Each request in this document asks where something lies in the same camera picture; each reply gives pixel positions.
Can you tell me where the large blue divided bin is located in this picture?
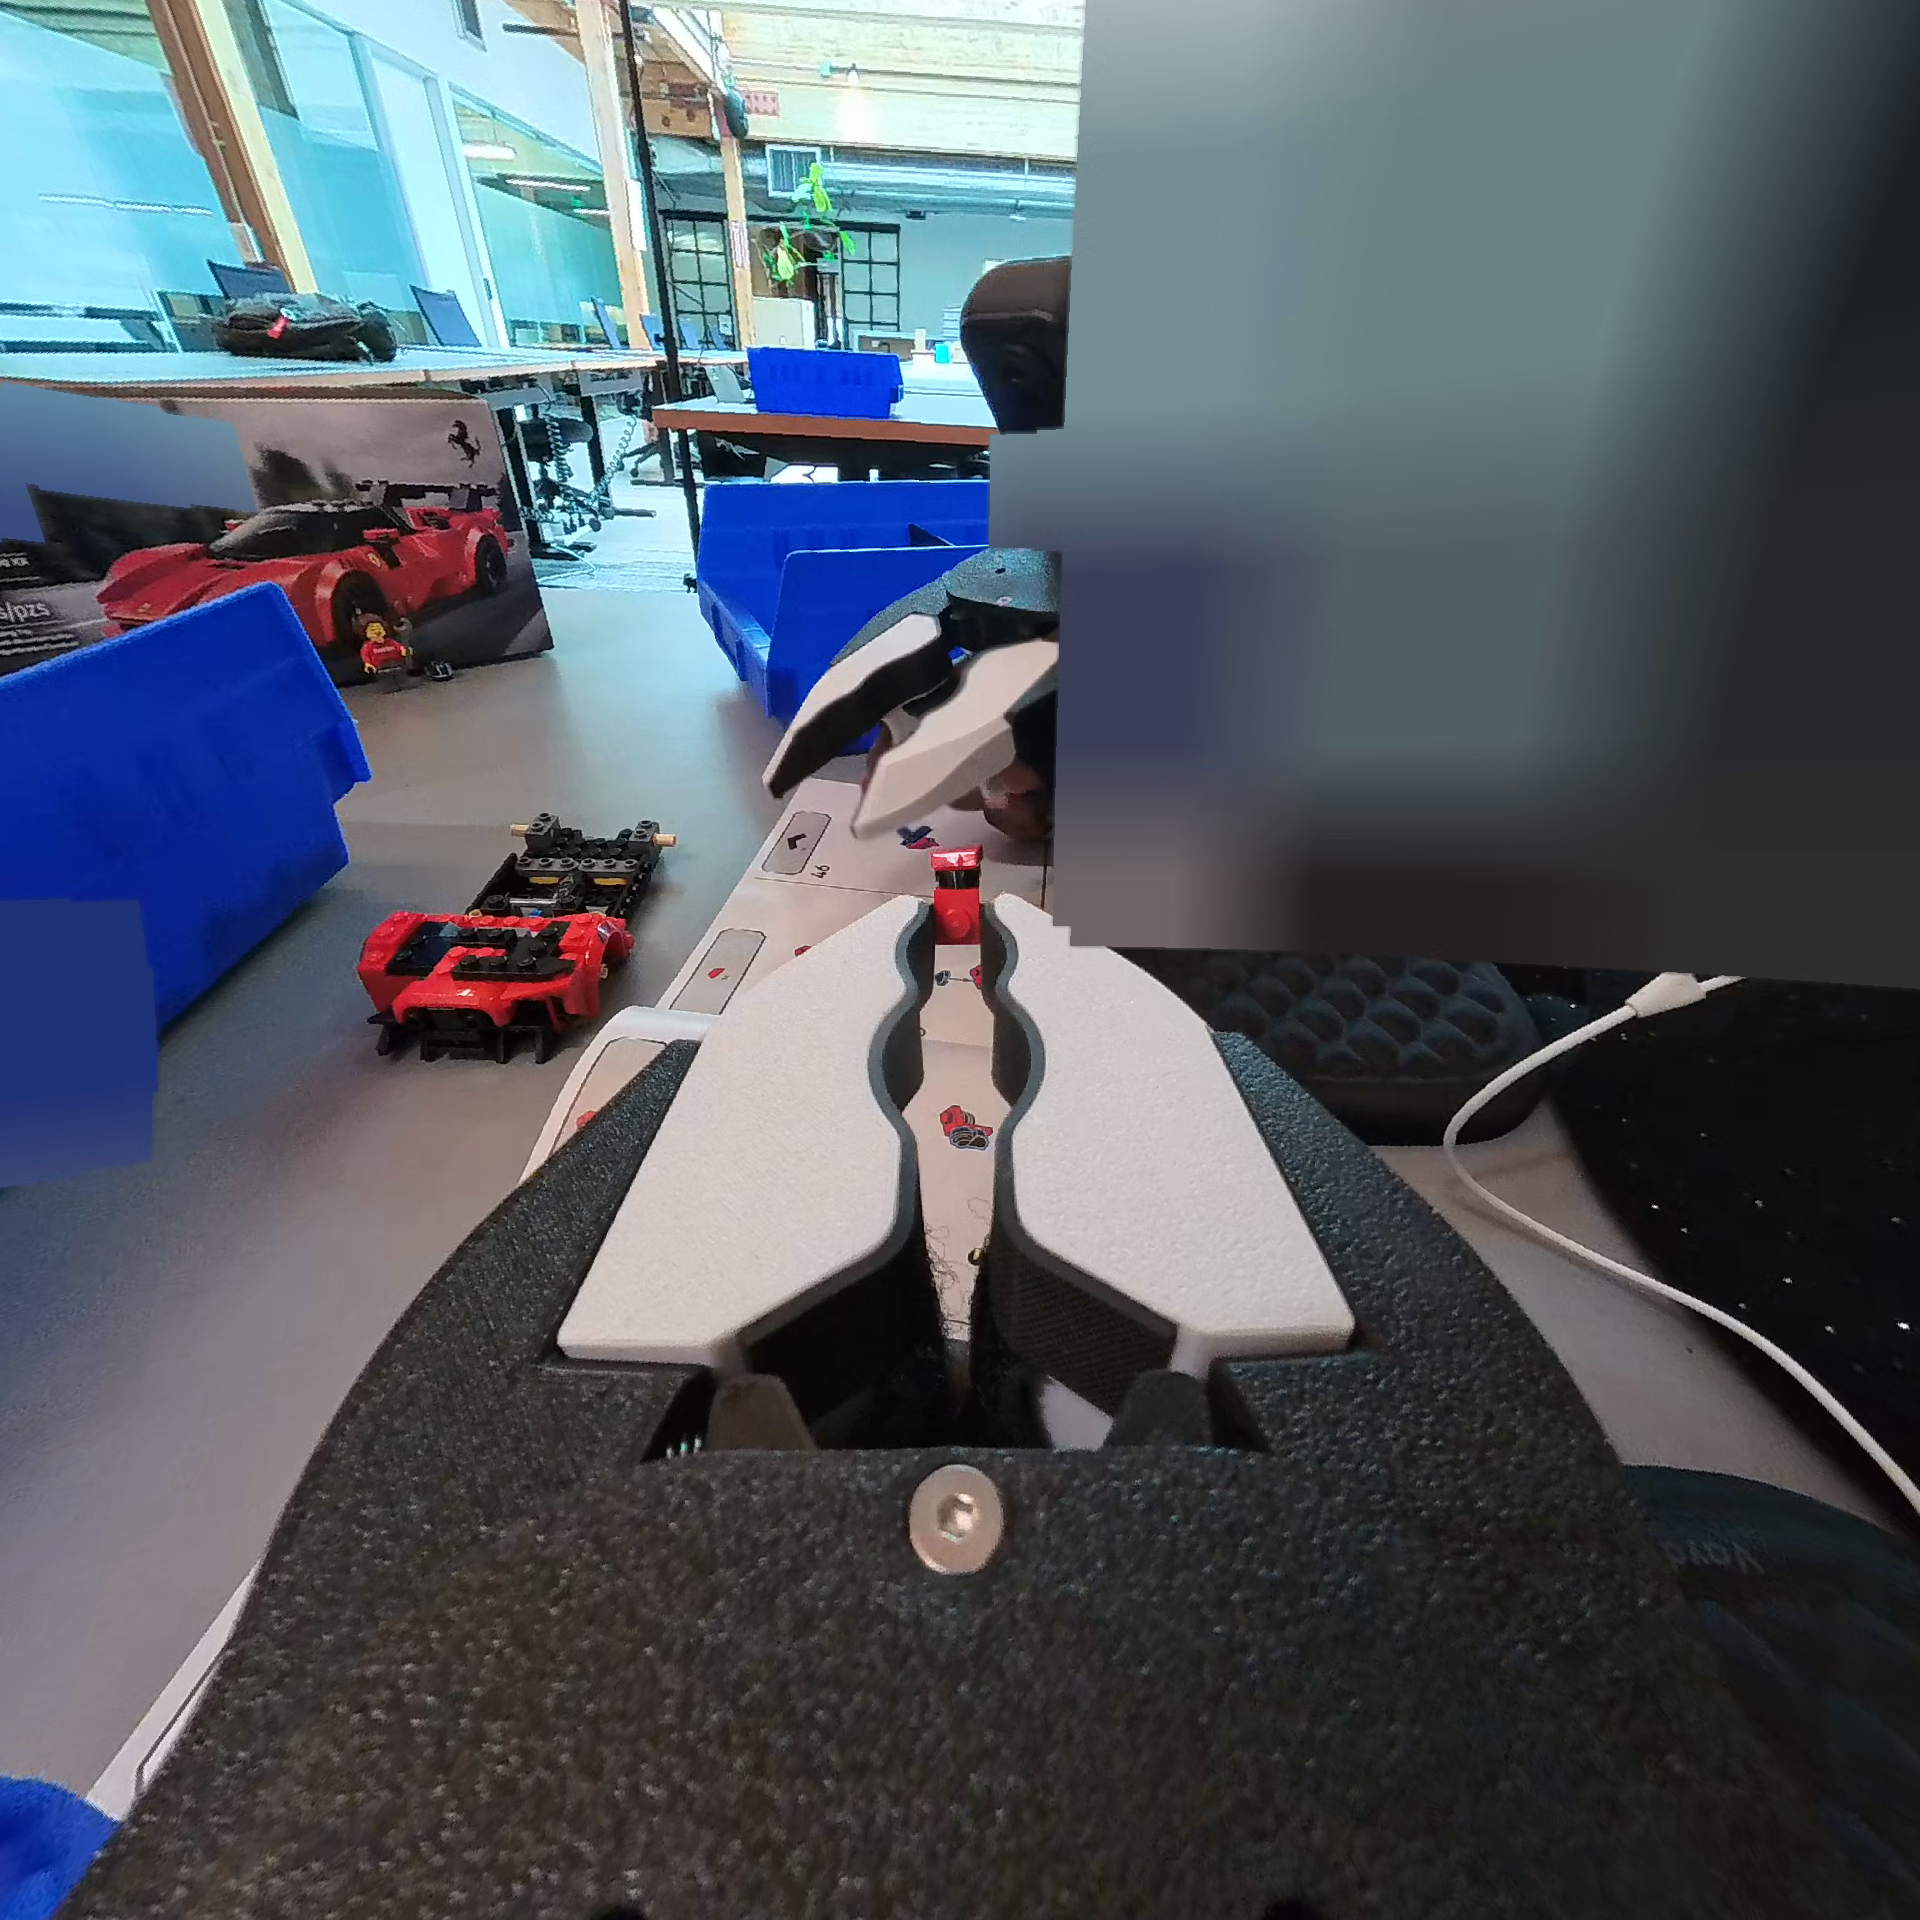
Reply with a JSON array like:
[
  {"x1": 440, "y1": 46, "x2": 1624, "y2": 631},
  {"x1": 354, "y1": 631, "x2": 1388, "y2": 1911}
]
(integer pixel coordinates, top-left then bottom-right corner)
[{"x1": 0, "y1": 583, "x2": 376, "y2": 1185}]

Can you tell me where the long white desk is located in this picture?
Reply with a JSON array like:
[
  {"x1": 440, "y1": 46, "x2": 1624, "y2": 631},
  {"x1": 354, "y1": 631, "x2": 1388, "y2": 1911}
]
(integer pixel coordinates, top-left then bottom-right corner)
[{"x1": 0, "y1": 335, "x2": 669, "y2": 406}]

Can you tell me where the lego instruction booklet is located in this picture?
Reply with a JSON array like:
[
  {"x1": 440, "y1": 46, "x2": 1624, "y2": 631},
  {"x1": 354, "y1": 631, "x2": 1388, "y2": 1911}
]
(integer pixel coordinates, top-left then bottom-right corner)
[{"x1": 517, "y1": 771, "x2": 1085, "y2": 1320}]

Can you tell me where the black backpack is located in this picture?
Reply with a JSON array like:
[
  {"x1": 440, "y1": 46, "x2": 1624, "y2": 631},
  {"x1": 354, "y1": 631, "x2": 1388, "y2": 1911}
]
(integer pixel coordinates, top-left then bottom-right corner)
[{"x1": 211, "y1": 291, "x2": 400, "y2": 366}]

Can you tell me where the black dimpled foam pad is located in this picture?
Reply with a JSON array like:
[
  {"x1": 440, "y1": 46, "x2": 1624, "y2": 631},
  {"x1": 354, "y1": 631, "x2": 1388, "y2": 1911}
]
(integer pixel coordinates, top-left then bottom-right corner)
[{"x1": 1119, "y1": 943, "x2": 1548, "y2": 1150}]

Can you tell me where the red and black lego car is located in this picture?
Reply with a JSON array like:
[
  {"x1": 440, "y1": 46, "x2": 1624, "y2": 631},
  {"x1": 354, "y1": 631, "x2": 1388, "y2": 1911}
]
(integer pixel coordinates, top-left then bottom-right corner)
[{"x1": 356, "y1": 809, "x2": 682, "y2": 1067}]

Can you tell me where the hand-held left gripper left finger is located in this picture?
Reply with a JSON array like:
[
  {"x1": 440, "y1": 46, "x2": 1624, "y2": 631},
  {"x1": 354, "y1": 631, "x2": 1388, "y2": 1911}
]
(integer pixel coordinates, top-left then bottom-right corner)
[{"x1": 556, "y1": 894, "x2": 933, "y2": 1366}]

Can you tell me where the dark blue printed cloth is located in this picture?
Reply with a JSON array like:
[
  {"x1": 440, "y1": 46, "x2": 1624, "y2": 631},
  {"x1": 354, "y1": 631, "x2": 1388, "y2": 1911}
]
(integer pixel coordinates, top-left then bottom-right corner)
[{"x1": 1627, "y1": 1462, "x2": 1920, "y2": 1920}]

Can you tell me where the white cable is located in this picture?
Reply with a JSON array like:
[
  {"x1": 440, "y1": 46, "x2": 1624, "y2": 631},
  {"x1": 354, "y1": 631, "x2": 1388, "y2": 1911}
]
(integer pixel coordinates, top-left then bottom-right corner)
[{"x1": 1442, "y1": 971, "x2": 1920, "y2": 1517}]

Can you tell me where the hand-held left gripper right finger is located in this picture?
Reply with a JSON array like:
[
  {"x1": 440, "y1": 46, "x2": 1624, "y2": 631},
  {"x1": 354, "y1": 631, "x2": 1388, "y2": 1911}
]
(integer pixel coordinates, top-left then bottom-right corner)
[{"x1": 983, "y1": 894, "x2": 1360, "y2": 1368}]

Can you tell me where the lego set box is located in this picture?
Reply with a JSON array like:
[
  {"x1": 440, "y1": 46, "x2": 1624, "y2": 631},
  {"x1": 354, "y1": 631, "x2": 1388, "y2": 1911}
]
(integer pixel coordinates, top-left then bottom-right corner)
[{"x1": 0, "y1": 393, "x2": 557, "y2": 693}]

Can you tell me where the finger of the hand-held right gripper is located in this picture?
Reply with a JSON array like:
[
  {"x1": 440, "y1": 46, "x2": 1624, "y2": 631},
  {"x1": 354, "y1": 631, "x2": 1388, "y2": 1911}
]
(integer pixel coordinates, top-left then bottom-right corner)
[
  {"x1": 761, "y1": 614, "x2": 969, "y2": 802},
  {"x1": 852, "y1": 633, "x2": 1064, "y2": 841}
]

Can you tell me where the wooden edged desk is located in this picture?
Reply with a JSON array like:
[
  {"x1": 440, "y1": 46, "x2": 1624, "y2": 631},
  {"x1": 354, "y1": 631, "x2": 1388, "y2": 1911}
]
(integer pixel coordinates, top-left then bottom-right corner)
[{"x1": 652, "y1": 381, "x2": 1003, "y2": 565}]

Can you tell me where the blue plastic bin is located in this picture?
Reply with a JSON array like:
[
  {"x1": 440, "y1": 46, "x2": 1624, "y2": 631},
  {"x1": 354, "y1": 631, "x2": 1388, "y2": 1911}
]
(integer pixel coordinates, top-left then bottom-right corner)
[
  {"x1": 696, "y1": 477, "x2": 1059, "y2": 725},
  {"x1": 745, "y1": 345, "x2": 906, "y2": 424}
]

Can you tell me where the black perforated cloth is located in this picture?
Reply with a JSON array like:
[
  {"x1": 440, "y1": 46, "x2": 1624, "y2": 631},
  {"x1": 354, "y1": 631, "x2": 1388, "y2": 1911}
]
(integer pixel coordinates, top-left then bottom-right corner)
[{"x1": 1545, "y1": 976, "x2": 1920, "y2": 1517}]

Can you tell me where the hanging green plant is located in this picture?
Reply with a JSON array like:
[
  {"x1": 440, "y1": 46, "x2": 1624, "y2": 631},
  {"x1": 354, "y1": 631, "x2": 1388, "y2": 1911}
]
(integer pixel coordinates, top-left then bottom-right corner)
[{"x1": 756, "y1": 157, "x2": 858, "y2": 295}]

